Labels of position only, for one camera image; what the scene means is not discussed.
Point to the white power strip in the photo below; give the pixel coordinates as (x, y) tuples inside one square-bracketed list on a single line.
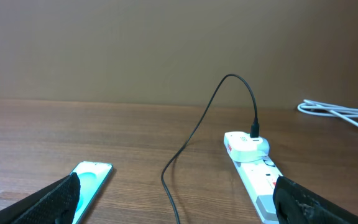
[(260, 178)]

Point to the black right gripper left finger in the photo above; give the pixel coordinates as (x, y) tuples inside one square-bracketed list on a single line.
[(53, 204)]

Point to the white USB charger plug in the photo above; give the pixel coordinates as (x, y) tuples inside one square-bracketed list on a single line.
[(241, 147)]

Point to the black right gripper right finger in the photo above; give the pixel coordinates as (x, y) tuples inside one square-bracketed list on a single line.
[(296, 204)]

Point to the blue screen Galaxy smartphone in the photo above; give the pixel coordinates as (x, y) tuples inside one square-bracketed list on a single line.
[(92, 176)]

